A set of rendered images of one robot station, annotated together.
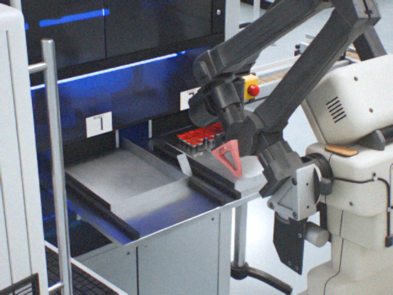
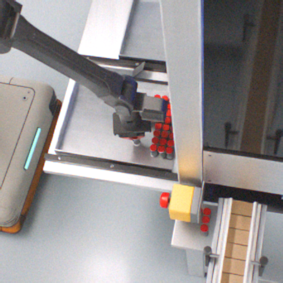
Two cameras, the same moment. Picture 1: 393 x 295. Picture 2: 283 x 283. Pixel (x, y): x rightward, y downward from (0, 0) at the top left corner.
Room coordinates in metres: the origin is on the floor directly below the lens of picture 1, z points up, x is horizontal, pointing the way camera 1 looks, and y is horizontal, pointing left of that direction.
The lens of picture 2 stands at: (2.83, -0.49, 2.49)
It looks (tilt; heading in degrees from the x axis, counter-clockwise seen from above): 63 degrees down; 151
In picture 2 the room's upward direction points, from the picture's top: 12 degrees counter-clockwise
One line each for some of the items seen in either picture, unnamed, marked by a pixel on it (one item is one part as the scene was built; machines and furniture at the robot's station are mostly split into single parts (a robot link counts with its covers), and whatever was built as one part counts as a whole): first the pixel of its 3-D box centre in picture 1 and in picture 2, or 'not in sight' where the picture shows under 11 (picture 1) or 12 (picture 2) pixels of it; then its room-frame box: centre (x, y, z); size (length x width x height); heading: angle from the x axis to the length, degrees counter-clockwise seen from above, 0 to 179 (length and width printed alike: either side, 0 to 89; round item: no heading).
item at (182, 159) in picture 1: (195, 171); (122, 68); (1.93, 0.00, 0.91); 0.14 x 0.03 x 0.06; 39
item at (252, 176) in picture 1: (231, 155); (122, 121); (2.07, -0.11, 0.90); 0.34 x 0.26 x 0.04; 38
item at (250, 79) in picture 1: (244, 86); (184, 203); (2.40, -0.17, 1.00); 0.08 x 0.07 x 0.07; 38
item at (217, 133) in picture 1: (209, 141); (159, 126); (2.15, -0.04, 0.90); 0.18 x 0.02 x 0.05; 128
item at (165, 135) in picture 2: (204, 138); (167, 127); (2.17, -0.03, 0.90); 0.18 x 0.02 x 0.05; 128
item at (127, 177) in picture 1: (117, 173); (181, 29); (1.94, 0.22, 0.90); 0.34 x 0.26 x 0.04; 38
